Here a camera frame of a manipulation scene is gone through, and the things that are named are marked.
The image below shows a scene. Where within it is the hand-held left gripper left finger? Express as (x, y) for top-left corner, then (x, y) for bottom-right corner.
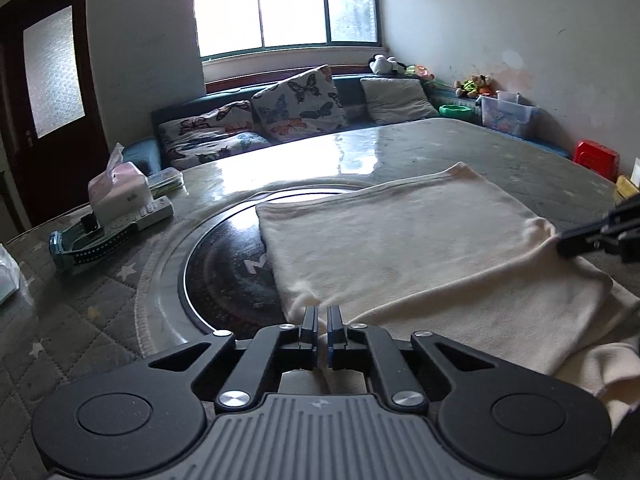
(147, 305), (320, 412)

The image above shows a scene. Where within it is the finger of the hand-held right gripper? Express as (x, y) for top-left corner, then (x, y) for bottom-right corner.
(601, 202), (640, 231)
(556, 224), (640, 264)

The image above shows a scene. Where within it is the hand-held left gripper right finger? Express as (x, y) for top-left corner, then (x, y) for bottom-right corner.
(326, 305), (502, 412)

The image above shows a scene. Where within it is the cream cloth garment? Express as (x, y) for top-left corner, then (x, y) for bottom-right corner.
(255, 161), (640, 419)

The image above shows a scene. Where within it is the red box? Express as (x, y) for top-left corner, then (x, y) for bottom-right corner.
(573, 140), (621, 182)

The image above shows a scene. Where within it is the round black glass hotplate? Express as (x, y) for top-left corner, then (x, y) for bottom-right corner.
(182, 187), (372, 342)

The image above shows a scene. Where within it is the clear plastic storage box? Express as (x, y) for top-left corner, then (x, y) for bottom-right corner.
(475, 91), (541, 139)

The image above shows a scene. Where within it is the brown green plush toy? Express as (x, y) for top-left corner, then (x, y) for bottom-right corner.
(453, 74), (494, 100)

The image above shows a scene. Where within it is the white remote control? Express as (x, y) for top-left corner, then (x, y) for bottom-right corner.
(102, 196), (175, 234)

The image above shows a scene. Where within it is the clear plastic case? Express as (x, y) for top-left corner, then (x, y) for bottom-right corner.
(145, 167), (185, 196)

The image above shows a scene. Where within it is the flat butterfly print cushion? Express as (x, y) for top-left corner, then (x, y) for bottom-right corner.
(157, 100), (274, 171)

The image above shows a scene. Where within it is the upright butterfly print pillow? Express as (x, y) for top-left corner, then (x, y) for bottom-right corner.
(250, 65), (350, 144)

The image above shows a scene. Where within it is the grey pillow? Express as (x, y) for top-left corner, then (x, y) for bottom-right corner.
(360, 77), (441, 124)

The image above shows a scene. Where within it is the white pink tissue box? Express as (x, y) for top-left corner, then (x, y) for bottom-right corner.
(87, 142), (153, 222)

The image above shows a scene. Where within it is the blue sofa bench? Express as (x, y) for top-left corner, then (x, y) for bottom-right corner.
(122, 72), (572, 177)

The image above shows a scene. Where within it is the panda plush toy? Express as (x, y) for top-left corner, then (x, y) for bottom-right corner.
(368, 54), (406, 77)

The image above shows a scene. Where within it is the dark wooden door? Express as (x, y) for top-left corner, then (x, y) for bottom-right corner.
(0, 0), (112, 241)

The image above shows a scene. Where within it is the white plastic bag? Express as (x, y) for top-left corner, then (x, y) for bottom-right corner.
(0, 243), (22, 306)

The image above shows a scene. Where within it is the green framed window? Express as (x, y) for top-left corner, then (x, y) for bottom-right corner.
(191, 0), (381, 59)

